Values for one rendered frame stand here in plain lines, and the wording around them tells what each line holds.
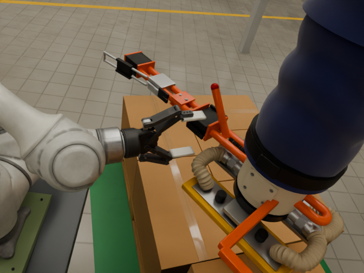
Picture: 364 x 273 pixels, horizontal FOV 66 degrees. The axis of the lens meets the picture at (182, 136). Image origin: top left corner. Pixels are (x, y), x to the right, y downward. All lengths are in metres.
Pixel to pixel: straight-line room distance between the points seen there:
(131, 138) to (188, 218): 0.79
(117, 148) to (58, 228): 0.52
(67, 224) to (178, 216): 0.52
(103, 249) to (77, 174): 1.44
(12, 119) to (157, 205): 0.99
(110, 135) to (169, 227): 0.77
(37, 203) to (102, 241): 0.83
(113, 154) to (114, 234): 1.30
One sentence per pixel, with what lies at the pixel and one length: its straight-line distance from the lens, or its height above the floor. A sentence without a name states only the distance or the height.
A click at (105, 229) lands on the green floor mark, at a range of 1.95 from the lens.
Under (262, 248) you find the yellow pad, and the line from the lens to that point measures 0.77.
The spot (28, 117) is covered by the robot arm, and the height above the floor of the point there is 1.38.
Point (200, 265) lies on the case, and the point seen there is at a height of 0.95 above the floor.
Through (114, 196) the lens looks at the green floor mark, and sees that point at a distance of 2.08.
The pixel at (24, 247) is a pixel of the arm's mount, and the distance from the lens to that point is 1.08.
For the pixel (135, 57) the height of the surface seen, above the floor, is 1.23.
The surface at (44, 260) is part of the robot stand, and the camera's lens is 1.08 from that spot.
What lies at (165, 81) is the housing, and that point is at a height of 1.22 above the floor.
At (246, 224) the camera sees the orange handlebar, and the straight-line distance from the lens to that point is 0.64.
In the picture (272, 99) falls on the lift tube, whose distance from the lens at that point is 0.60.
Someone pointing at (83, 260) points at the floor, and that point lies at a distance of 1.87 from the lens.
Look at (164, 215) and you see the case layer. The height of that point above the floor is 0.54.
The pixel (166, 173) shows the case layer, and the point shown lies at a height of 0.54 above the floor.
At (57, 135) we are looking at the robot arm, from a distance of 0.50.
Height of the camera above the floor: 1.72
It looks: 42 degrees down
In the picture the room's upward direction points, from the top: 15 degrees clockwise
